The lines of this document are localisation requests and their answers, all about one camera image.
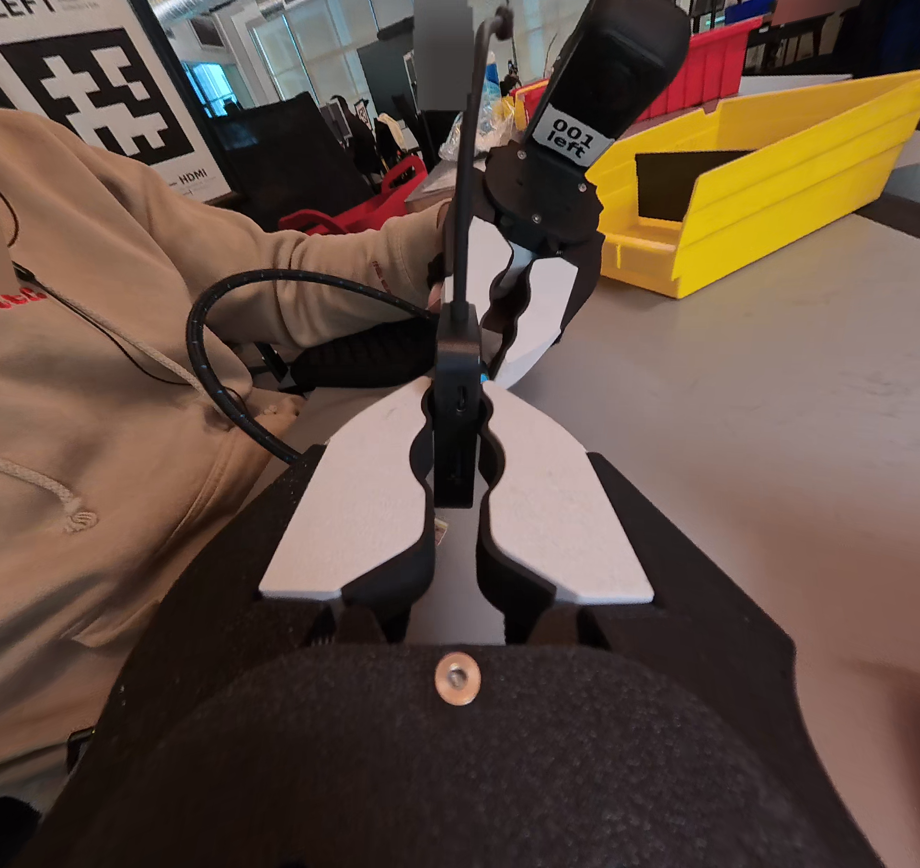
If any clear plastic bag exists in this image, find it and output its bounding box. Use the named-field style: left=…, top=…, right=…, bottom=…
left=438, top=110, right=504, bottom=161

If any red ribbed storage bin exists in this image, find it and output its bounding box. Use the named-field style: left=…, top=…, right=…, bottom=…
left=514, top=16, right=764, bottom=122

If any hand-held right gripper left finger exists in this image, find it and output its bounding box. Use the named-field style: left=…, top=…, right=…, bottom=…
left=257, top=378, right=439, bottom=605

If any person in beige hoodie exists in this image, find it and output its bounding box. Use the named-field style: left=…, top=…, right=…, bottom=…
left=0, top=110, right=317, bottom=790

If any person's left forearm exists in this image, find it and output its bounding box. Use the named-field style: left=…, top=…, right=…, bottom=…
left=165, top=200, right=454, bottom=352

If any black braided hdmi cable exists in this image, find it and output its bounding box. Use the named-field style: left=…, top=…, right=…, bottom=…
left=185, top=268, right=493, bottom=467

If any red plastic basket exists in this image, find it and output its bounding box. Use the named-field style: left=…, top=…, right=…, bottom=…
left=279, top=157, right=432, bottom=237

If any yellow plastic bin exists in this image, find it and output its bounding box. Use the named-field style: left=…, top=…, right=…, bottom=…
left=586, top=70, right=920, bottom=300

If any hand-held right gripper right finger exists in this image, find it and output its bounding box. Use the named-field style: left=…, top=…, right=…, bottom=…
left=474, top=381, right=657, bottom=606

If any thin black cord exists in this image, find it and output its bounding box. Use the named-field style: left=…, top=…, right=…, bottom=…
left=0, top=189, right=189, bottom=386

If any black white tag sign board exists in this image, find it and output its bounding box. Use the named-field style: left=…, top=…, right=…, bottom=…
left=0, top=0, right=242, bottom=204

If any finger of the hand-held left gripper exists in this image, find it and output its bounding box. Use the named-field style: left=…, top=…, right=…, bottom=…
left=463, top=225, right=520, bottom=312
left=483, top=253, right=579, bottom=391

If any black bin divider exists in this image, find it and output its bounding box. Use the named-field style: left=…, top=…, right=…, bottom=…
left=634, top=149, right=756, bottom=222

